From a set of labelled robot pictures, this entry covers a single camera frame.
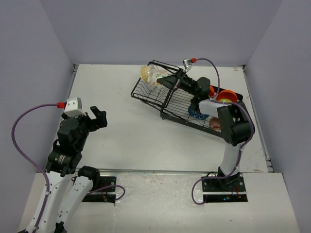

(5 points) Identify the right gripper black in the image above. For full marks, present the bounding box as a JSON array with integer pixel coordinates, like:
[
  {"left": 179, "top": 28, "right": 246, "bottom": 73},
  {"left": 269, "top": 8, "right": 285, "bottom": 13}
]
[{"left": 157, "top": 69, "right": 199, "bottom": 97}]

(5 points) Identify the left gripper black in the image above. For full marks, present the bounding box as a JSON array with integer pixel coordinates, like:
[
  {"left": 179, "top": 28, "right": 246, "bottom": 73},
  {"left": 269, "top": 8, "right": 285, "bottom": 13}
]
[{"left": 71, "top": 105, "right": 107, "bottom": 150}]

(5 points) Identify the floral leaf pattern bowl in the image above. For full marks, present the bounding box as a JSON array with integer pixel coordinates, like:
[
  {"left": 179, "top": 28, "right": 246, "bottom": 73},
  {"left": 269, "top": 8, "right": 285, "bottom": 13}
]
[{"left": 147, "top": 67, "right": 169, "bottom": 94}]

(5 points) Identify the yellow sun pattern bowl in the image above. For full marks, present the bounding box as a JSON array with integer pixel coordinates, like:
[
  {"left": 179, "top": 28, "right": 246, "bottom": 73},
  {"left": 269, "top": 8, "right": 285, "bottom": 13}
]
[{"left": 139, "top": 66, "right": 153, "bottom": 83}]

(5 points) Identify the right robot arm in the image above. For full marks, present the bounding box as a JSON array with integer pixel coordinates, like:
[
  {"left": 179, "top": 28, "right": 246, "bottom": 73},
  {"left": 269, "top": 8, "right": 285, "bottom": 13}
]
[{"left": 156, "top": 70, "right": 255, "bottom": 191}]

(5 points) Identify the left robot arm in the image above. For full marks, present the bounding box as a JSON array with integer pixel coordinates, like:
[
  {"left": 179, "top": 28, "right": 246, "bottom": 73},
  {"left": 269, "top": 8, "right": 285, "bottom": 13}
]
[{"left": 24, "top": 103, "right": 107, "bottom": 233}]

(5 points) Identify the orange bowl rear row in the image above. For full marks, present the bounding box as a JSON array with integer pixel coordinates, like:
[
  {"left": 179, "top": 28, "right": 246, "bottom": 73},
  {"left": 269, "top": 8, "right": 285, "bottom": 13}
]
[{"left": 208, "top": 85, "right": 215, "bottom": 97}]

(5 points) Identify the orange bowl row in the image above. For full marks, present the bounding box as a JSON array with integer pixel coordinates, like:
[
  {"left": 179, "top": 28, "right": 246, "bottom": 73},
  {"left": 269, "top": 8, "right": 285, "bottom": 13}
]
[
  {"left": 208, "top": 85, "right": 215, "bottom": 97},
  {"left": 216, "top": 90, "right": 238, "bottom": 102}
]

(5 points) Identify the blue triangle pattern bowl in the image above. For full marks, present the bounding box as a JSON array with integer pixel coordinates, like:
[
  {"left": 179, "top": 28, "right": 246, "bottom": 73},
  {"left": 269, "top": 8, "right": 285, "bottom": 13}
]
[{"left": 188, "top": 106, "right": 209, "bottom": 120}]

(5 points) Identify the orange bowl front row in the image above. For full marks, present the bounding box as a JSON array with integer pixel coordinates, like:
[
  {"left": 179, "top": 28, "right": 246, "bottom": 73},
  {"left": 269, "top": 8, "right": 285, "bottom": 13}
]
[{"left": 216, "top": 90, "right": 238, "bottom": 102}]

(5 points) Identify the lime green bowl front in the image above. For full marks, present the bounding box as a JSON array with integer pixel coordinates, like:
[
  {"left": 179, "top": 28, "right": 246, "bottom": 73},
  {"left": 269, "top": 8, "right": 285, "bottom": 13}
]
[{"left": 219, "top": 98, "right": 237, "bottom": 103}]

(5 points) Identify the red diamond pattern bowl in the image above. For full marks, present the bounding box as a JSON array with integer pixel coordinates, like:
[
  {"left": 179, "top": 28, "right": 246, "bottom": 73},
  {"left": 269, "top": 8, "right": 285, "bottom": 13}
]
[{"left": 209, "top": 117, "right": 221, "bottom": 132}]

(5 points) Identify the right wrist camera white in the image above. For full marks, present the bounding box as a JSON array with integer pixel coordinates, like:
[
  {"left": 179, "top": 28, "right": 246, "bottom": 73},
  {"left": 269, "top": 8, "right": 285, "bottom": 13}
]
[{"left": 183, "top": 59, "right": 192, "bottom": 72}]

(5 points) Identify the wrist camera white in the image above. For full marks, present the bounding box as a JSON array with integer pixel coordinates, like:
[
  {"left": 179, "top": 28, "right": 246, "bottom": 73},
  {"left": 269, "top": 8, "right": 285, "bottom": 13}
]
[
  {"left": 183, "top": 59, "right": 192, "bottom": 72},
  {"left": 64, "top": 97, "right": 85, "bottom": 117}
]

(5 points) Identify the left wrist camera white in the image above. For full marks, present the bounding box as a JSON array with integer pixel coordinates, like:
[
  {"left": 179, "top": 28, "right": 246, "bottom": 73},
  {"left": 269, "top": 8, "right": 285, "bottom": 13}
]
[{"left": 64, "top": 97, "right": 85, "bottom": 117}]

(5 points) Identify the black wire dish rack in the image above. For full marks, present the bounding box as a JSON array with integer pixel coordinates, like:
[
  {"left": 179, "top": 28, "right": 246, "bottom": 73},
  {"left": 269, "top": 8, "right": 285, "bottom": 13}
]
[{"left": 130, "top": 60, "right": 243, "bottom": 140}]

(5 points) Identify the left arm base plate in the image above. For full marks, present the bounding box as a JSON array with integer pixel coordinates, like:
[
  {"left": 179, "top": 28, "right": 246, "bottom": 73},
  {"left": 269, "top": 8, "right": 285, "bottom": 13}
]
[{"left": 82, "top": 176, "right": 117, "bottom": 203}]

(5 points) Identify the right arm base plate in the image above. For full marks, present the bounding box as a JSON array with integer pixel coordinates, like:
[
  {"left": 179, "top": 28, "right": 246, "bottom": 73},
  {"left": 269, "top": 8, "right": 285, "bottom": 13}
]
[{"left": 202, "top": 176, "right": 248, "bottom": 203}]

